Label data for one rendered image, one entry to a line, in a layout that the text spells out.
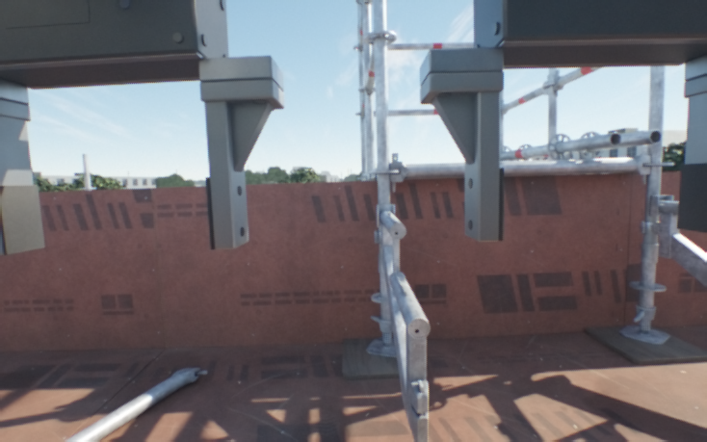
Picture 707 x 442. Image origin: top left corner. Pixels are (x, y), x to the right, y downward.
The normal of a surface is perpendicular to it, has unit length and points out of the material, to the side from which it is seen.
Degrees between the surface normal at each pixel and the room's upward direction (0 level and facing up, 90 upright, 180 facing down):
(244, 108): 90
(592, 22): 90
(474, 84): 90
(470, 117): 90
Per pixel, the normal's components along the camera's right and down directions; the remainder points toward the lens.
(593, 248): 0.02, 0.11
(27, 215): 1.00, -0.03
